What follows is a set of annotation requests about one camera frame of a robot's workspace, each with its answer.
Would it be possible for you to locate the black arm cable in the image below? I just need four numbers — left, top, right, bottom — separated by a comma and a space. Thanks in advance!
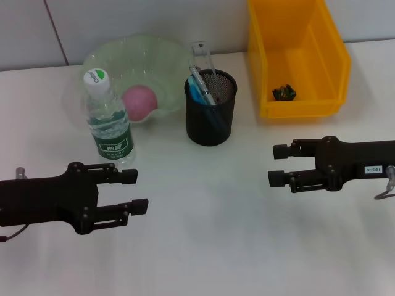
373, 184, 395, 200
0, 224, 30, 243

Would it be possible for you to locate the green plastic wrapper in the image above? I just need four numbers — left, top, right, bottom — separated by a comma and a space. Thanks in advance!
272, 84, 297, 102

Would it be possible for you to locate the pink peach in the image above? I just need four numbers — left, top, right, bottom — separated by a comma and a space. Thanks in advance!
121, 84, 159, 121

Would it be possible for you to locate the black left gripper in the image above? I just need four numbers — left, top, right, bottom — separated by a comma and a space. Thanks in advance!
0, 162, 149, 236

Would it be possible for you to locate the green label water bottle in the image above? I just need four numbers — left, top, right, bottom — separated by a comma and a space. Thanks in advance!
81, 68, 136, 166

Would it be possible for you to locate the silver white pen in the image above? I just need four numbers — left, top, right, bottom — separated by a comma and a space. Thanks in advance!
188, 64, 233, 132

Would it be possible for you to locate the yellow plastic bin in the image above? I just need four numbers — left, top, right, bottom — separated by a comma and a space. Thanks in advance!
246, 0, 352, 120

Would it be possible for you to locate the translucent green fruit bowl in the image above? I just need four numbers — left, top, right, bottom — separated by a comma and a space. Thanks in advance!
63, 34, 196, 125

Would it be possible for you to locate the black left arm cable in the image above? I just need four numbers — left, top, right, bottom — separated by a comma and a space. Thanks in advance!
0, 224, 30, 243

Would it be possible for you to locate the silver right gripper plug stub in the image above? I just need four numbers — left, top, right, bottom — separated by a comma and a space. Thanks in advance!
385, 165, 395, 189

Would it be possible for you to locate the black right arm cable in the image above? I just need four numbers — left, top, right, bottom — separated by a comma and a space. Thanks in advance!
373, 184, 395, 200

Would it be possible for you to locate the transparent plastic ruler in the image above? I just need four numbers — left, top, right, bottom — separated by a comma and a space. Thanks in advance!
189, 41, 228, 104

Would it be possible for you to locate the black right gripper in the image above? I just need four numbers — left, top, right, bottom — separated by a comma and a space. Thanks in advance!
267, 135, 395, 194

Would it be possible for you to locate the black mesh pen cup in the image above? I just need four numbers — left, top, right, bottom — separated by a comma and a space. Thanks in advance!
184, 68, 238, 147

